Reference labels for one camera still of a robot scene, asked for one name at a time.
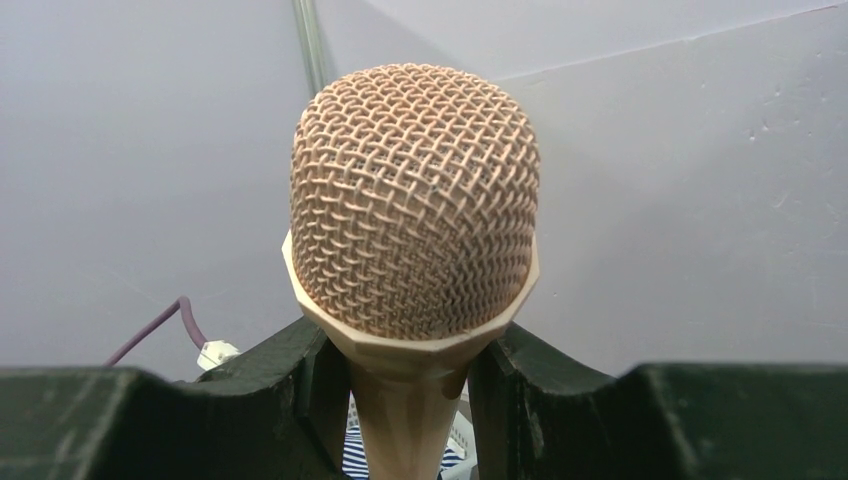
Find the blue striped cloth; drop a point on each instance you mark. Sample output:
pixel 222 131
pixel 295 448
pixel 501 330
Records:
pixel 354 463

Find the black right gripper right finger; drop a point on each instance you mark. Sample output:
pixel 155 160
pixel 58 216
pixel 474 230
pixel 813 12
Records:
pixel 539 414

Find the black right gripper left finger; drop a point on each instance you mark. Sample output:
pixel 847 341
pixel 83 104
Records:
pixel 277 411

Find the beige microphone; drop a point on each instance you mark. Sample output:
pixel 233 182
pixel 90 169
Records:
pixel 414 192

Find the white plastic basket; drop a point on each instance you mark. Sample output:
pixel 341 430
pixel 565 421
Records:
pixel 461 432

